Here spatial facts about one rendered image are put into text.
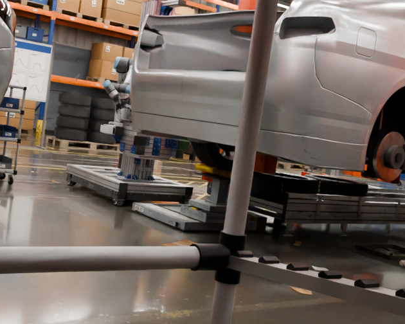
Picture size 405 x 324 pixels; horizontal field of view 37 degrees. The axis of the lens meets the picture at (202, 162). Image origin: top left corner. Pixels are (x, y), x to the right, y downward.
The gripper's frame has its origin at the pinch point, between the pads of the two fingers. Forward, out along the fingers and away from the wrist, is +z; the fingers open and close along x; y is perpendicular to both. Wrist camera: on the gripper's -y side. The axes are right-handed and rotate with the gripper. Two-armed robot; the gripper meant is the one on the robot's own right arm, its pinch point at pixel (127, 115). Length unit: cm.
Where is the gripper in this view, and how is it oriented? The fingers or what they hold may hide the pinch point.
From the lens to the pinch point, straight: 521.2
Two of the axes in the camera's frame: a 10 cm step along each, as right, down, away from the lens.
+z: 5.6, 8.2, 0.4
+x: -8.2, 5.6, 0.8
